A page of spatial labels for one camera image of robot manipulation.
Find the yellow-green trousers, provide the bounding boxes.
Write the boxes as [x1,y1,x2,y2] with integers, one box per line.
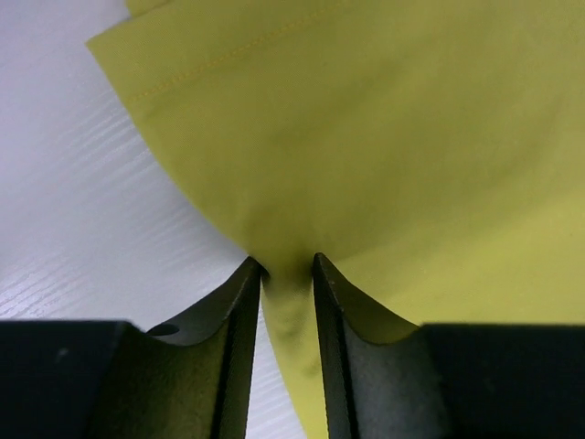
[88,1,584,438]

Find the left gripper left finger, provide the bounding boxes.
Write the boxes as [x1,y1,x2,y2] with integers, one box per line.
[1,259,261,438]

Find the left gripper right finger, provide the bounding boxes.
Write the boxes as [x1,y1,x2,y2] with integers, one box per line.
[312,253,584,438]

